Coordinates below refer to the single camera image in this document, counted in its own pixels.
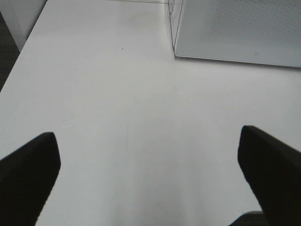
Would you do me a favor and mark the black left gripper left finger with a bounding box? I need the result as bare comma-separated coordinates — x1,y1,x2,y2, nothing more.
0,132,61,226

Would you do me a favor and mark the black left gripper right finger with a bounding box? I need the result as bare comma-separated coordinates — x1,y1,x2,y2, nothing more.
238,125,301,226

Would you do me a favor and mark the white microwave door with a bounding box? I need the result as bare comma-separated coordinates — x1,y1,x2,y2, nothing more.
174,0,301,69

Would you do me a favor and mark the white microwave oven body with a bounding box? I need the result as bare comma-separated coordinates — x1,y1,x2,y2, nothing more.
168,0,301,69

